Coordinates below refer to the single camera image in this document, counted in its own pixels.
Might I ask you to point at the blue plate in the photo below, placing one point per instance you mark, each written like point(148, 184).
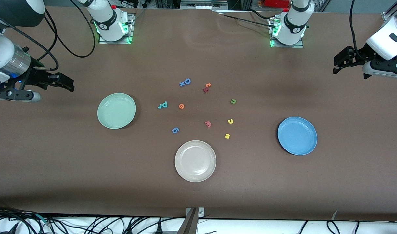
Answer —
point(297, 136)

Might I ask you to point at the pink foam letter w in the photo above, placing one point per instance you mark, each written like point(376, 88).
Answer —
point(207, 124)

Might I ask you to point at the black power plug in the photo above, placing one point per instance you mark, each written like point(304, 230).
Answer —
point(159, 230)

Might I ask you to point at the brown table cover sheet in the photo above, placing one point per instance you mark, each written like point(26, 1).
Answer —
point(55, 169)

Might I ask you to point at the green plate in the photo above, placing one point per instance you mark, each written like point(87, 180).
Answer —
point(116, 111)

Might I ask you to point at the blue foam letter g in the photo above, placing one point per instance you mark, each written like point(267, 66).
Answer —
point(173, 130)

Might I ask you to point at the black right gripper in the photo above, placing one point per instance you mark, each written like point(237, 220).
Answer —
point(35, 78)

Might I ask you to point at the red box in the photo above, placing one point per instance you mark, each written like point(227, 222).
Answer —
point(276, 3)

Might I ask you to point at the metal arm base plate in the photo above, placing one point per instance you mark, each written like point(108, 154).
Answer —
point(296, 46)
point(131, 32)

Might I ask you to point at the metal table bracket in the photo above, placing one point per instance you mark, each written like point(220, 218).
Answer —
point(190, 224)

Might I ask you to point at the beige plate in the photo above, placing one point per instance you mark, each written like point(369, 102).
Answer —
point(195, 161)

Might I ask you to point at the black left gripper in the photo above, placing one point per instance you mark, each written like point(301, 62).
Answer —
point(360, 56)

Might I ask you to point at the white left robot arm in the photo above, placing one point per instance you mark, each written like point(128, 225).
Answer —
point(294, 22)

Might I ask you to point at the blue foam letter D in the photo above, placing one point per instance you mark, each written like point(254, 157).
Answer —
point(185, 81)

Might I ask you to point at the aluminium frame profile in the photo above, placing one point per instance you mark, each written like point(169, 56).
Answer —
point(391, 12)

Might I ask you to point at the grey metal frame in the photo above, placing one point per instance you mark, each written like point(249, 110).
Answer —
point(201, 5)

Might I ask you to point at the red foam letter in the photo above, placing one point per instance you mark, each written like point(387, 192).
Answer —
point(205, 90)

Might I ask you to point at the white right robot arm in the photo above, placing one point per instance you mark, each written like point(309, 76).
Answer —
point(109, 19)

